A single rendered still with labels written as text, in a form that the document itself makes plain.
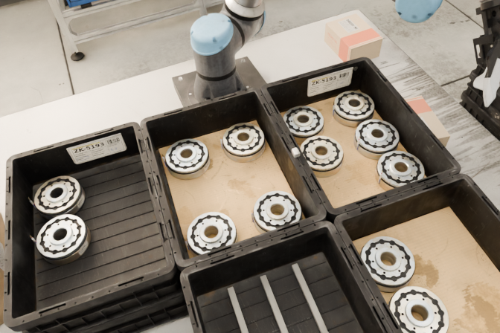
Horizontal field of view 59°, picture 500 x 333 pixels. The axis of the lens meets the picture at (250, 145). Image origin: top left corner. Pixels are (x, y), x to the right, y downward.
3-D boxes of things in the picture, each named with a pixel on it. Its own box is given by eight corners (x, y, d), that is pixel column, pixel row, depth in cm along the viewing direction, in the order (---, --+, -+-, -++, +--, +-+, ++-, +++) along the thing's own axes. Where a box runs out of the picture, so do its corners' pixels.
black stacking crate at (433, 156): (260, 119, 118) (259, 88, 109) (360, 90, 123) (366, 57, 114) (326, 245, 93) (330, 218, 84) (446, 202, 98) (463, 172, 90)
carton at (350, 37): (324, 41, 155) (325, 22, 150) (353, 31, 158) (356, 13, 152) (348, 67, 146) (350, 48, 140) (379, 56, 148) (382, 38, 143)
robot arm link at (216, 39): (186, 70, 126) (178, 29, 117) (213, 46, 134) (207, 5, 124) (221, 82, 122) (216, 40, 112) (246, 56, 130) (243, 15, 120)
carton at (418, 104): (442, 154, 121) (450, 135, 115) (401, 163, 119) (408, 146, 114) (415, 113, 131) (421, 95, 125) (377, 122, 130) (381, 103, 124)
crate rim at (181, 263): (140, 126, 105) (138, 119, 103) (258, 93, 110) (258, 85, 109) (179, 276, 81) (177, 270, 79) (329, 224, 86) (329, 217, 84)
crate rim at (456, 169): (258, 92, 110) (258, 85, 109) (365, 62, 116) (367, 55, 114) (329, 223, 86) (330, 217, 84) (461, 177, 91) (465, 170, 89)
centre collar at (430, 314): (399, 304, 79) (399, 303, 79) (424, 296, 80) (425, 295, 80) (413, 331, 76) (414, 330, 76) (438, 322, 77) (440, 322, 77)
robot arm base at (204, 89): (187, 85, 138) (182, 58, 131) (232, 70, 141) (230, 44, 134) (204, 114, 128) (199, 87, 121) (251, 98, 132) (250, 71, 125)
